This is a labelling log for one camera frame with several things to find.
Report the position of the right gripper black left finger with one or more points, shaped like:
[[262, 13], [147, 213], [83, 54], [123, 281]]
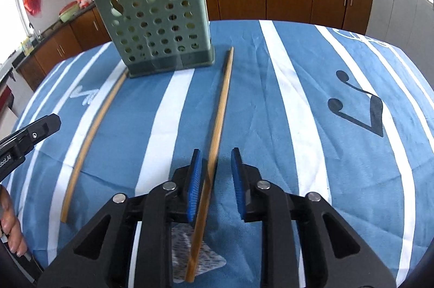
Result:
[[130, 237]]

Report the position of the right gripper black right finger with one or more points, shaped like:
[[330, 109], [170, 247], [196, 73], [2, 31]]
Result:
[[303, 237]]

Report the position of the person's left hand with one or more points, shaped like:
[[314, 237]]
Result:
[[11, 225]]

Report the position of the yellow dish soap bottle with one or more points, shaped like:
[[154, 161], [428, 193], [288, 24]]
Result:
[[27, 46]]

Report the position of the blue white striped tablecloth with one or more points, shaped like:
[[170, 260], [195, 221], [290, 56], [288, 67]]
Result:
[[313, 108]]

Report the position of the green basin with red lid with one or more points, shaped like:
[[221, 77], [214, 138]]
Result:
[[68, 11]]

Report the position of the red white bag on counter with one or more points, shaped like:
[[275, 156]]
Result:
[[84, 3]]

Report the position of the green perforated utensil holder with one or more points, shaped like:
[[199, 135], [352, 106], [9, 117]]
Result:
[[155, 36]]

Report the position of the lower wooden base cabinets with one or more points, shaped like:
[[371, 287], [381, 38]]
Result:
[[87, 30]]

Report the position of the red plastic bag on wall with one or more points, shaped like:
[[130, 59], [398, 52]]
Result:
[[33, 7]]

